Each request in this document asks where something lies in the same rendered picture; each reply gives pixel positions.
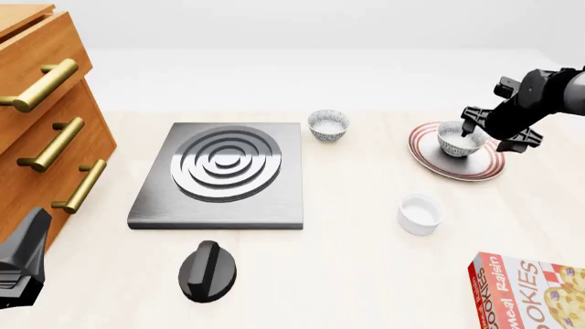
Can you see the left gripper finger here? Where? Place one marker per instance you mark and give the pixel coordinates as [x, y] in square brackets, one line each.
[29, 243]

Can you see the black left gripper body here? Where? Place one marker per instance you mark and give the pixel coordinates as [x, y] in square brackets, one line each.
[18, 288]

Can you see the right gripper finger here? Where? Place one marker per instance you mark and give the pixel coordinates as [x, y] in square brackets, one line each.
[468, 128]
[511, 145]

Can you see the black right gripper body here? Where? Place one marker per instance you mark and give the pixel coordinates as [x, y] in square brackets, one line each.
[530, 137]

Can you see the patterned black white bowl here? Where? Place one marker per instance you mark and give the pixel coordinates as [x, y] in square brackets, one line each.
[454, 147]
[326, 132]

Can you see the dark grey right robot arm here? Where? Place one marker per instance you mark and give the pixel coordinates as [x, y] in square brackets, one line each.
[548, 92]

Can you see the plate with red rings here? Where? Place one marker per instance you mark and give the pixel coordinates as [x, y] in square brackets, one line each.
[448, 168]

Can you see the flat black stove plate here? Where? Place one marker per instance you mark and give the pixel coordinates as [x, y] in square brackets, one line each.
[155, 205]

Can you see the red cookies box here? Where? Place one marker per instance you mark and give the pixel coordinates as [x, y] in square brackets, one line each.
[512, 294]

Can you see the wooden middle drawer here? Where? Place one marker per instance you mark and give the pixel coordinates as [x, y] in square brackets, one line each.
[13, 181]

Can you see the small white ramekin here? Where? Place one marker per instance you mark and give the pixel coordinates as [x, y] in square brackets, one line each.
[418, 219]

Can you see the wooden bottom drawer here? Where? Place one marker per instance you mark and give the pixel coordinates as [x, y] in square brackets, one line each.
[98, 147]

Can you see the round black stove knob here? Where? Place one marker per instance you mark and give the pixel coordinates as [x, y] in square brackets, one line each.
[205, 274]

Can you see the wooden drawer slightly open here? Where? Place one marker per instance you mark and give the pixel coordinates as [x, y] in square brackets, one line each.
[45, 44]

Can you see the wooden cabinet with drawers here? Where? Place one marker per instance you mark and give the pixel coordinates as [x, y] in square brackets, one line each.
[18, 15]

